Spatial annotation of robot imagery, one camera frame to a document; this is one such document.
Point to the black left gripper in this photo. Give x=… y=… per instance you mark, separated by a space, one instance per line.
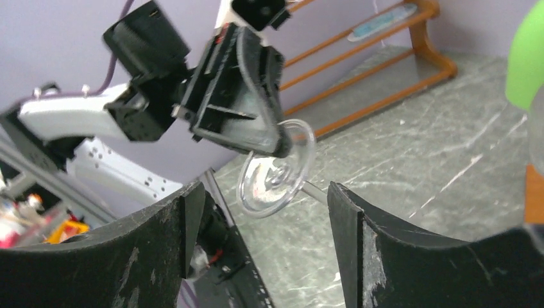
x=232 y=97

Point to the gold wire wine glass rack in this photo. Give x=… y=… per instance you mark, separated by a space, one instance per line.
x=533 y=210

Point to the blue white blister pack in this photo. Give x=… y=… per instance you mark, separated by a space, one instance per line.
x=382 y=21

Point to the clear wine glass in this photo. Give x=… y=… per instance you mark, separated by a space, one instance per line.
x=535 y=131

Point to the orange wooden shelf rack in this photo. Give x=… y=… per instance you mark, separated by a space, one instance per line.
x=382 y=69

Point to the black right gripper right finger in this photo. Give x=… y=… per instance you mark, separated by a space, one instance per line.
x=385 y=261

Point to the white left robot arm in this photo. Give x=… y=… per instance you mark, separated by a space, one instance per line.
x=146 y=78

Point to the small clear glass cup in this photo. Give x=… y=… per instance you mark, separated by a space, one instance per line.
x=268 y=184

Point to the green plastic wine glass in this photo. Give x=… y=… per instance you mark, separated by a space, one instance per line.
x=524 y=76

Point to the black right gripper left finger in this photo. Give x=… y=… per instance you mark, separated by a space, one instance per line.
x=136 y=261

